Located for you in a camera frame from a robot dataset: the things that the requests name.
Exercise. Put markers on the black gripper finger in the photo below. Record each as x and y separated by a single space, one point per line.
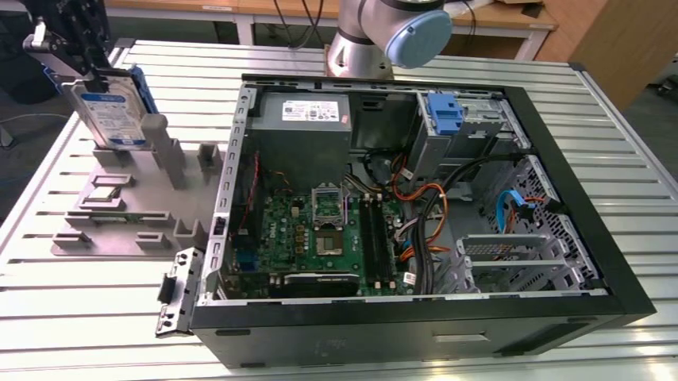
98 59

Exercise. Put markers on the hard disk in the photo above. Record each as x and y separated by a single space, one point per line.
109 115

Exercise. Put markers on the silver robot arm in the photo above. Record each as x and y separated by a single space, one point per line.
361 51

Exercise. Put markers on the metal disk bay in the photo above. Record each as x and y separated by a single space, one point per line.
531 240

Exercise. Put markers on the black office chair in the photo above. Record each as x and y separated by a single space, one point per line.
17 79

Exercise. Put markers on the silver CPU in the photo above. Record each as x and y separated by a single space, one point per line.
102 193

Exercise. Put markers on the grey parts rack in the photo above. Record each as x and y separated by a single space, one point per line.
154 198

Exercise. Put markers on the green RAM stick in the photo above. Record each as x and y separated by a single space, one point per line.
119 218

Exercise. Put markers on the grey power supply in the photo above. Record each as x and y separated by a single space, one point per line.
297 155

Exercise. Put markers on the green motherboard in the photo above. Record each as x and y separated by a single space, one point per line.
281 238

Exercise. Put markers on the CPU socket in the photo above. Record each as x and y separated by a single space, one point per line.
330 245

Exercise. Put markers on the blue drive latch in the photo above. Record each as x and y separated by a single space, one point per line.
445 115

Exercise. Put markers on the black RAM slot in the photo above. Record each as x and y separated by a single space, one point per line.
384 238
370 238

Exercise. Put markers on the black graphics card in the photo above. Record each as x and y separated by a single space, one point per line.
318 279

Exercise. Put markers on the metal drive cage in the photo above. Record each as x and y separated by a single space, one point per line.
477 119

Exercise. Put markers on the black PC case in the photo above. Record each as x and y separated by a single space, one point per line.
372 333

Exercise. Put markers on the silver wrist bracket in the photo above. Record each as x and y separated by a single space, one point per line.
45 47

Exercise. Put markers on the metal card retainer bracket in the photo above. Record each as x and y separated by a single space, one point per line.
186 278

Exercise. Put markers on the wooden desk white frame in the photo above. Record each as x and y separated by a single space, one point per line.
536 39

